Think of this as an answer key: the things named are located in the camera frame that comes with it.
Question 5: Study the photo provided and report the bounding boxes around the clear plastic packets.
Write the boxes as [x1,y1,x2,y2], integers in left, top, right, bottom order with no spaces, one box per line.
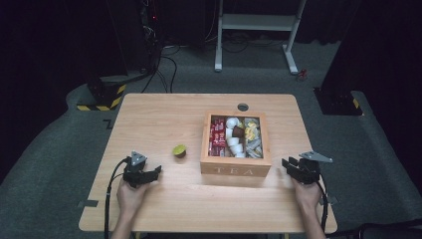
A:
[244,117,264,159]

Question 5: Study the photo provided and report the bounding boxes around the person's right hand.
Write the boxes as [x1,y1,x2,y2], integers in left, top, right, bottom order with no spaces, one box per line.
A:
[291,178,323,214]

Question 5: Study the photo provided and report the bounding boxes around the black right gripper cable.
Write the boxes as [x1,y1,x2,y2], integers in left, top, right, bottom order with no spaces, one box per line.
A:
[316,180,330,232]

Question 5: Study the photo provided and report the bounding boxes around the black yellow striped base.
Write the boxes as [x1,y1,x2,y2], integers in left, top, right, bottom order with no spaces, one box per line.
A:
[76,77,128,113]

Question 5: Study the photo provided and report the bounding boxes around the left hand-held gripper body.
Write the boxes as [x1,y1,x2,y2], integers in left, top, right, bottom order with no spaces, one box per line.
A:
[121,150,149,189]

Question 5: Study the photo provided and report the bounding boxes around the black stand base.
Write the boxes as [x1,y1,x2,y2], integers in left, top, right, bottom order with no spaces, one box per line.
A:
[313,87,363,117]

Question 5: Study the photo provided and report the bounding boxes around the brown coffee capsule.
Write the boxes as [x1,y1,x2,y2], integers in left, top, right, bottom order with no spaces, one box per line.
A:
[231,124,246,139]

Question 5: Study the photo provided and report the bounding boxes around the green-lid coffee capsule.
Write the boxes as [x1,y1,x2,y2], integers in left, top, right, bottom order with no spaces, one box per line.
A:
[171,143,188,159]

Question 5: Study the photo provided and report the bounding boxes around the dark equipment rack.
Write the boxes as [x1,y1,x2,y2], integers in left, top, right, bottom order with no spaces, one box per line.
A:
[137,0,165,73]

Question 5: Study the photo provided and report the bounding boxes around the row of red packets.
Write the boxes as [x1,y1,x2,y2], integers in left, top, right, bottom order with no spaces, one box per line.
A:
[208,116,228,157]

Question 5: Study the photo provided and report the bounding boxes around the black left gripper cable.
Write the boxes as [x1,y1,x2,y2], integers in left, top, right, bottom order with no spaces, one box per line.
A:
[104,156,131,239]

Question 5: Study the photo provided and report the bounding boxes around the yellow packets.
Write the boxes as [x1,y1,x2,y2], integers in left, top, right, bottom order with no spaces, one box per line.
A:
[244,120,260,141]

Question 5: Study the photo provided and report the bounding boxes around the white metal stand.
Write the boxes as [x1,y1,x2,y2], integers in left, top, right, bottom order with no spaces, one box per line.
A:
[214,0,308,76]

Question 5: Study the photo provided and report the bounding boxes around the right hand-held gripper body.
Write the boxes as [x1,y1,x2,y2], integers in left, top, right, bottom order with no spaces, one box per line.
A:
[294,150,334,185]

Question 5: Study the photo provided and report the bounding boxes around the wooden tea box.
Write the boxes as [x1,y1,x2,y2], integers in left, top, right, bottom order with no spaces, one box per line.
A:
[199,110,273,178]

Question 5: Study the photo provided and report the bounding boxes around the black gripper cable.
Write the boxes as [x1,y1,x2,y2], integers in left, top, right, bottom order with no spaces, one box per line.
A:
[316,180,330,232]
[104,156,131,239]

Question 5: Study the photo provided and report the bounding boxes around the black floor cables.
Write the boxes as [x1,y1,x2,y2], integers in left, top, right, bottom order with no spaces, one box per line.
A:
[140,44,182,95]

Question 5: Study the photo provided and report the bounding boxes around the person's left hand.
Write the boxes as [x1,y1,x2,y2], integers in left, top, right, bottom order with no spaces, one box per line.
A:
[116,179,151,219]

